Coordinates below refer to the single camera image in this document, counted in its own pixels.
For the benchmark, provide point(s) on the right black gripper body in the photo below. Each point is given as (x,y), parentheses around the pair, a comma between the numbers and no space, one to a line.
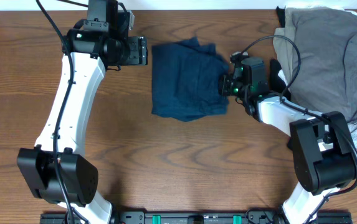
(229,86)

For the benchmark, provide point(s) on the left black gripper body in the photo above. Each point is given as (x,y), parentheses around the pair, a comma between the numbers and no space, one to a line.
(126,52)

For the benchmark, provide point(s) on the navy blue shorts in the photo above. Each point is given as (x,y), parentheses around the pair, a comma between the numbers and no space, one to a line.
(185,80)

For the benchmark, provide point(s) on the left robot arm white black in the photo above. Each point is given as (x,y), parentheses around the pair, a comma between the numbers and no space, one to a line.
(56,169)

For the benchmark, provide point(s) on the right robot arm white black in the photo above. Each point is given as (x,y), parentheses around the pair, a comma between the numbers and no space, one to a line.
(324,155)

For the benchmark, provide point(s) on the black white garment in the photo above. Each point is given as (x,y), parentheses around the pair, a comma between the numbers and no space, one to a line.
(277,85)

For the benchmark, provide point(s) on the grey garment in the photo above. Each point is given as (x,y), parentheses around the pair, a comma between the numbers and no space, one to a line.
(327,59)

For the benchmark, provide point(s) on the black mounting rail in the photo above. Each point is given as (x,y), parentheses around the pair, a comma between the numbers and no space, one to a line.
(197,217)

